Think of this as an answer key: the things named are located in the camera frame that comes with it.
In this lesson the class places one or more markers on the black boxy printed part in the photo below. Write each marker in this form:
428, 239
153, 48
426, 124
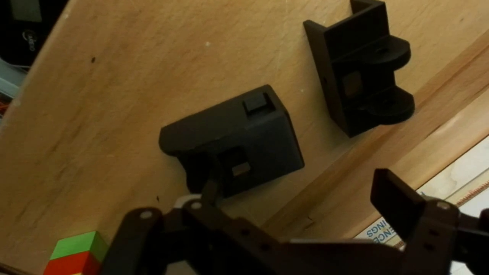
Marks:
253, 138

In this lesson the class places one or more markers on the black device grey screen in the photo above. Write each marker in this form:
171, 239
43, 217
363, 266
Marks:
30, 35

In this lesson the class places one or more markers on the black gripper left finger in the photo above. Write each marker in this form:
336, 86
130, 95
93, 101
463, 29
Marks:
203, 239

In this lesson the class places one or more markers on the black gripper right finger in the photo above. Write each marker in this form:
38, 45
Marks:
432, 234

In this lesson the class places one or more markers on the black bracket with two lugs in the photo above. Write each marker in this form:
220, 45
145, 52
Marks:
345, 55

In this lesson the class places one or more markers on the yellow red green brick stack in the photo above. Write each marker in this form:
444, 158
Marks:
76, 249

